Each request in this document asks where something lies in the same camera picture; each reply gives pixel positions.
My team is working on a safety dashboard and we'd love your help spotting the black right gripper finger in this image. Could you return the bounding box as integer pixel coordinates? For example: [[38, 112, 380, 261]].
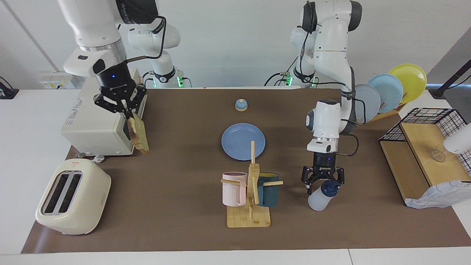
[[94, 93, 130, 119], [127, 85, 147, 115]]

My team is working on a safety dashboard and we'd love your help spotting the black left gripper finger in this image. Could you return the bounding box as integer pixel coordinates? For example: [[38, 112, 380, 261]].
[[302, 166, 321, 195], [329, 167, 345, 186]]

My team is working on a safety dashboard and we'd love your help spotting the translucent blue-capped seasoning bottle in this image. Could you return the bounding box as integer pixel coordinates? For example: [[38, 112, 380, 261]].
[[308, 180, 341, 211]]

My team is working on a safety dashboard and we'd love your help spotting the toasted bread slice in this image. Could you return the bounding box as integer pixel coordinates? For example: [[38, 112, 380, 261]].
[[128, 112, 150, 155]]

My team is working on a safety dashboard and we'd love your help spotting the grey round plate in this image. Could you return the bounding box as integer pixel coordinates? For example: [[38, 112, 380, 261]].
[[354, 84, 381, 122]]

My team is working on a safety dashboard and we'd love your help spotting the wooden plate rack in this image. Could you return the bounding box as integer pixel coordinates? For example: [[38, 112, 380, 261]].
[[362, 103, 407, 124]]

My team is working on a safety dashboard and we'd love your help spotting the light blue round plate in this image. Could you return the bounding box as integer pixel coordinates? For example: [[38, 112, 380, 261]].
[[367, 74, 404, 114]]

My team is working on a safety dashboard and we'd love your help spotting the yellow round plate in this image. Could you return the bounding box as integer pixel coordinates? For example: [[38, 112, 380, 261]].
[[388, 64, 427, 104]]

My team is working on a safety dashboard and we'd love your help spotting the white toaster oven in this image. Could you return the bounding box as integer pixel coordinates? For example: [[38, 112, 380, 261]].
[[61, 68, 148, 156]]

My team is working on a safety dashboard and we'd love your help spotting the teal mug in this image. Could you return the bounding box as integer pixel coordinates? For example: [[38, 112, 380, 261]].
[[256, 173, 280, 207]]

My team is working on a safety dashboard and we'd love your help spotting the wooden mug rack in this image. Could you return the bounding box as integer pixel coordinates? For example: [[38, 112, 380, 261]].
[[221, 141, 284, 228]]

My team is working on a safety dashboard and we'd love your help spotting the pink ribbed mug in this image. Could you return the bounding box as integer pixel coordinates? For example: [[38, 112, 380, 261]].
[[222, 172, 248, 206]]

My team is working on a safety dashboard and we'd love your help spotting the wooden shelf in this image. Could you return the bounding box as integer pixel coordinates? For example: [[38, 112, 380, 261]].
[[380, 123, 471, 206]]

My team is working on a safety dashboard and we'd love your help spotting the black clamp base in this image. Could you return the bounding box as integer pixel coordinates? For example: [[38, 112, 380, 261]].
[[0, 76, 20, 100]]

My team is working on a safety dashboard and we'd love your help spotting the white checked cloth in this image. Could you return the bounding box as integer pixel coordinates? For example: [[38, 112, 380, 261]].
[[406, 180, 471, 209]]

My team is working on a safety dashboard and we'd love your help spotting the cream two-slot toaster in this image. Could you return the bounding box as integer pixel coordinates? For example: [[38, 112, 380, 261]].
[[35, 159, 111, 235]]

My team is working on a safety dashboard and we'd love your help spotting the brown table mat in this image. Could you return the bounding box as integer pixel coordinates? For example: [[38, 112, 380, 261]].
[[21, 88, 471, 254]]

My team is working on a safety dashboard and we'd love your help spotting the white cylindrical object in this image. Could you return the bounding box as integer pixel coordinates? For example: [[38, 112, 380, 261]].
[[443, 123, 471, 154]]

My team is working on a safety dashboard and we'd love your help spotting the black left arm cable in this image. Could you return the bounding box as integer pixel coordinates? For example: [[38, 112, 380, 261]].
[[298, 0, 365, 157]]

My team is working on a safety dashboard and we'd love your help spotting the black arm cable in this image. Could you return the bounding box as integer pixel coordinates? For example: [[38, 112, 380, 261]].
[[125, 15, 168, 61], [298, 0, 365, 157]]

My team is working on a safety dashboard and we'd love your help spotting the white wall power strip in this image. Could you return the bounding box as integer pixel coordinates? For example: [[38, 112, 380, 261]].
[[39, 71, 79, 89]]

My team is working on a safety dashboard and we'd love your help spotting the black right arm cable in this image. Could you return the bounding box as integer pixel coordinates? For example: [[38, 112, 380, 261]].
[[125, 15, 168, 61]]

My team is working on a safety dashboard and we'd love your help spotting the black wire basket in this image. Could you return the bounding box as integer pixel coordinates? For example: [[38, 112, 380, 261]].
[[379, 108, 471, 173]]

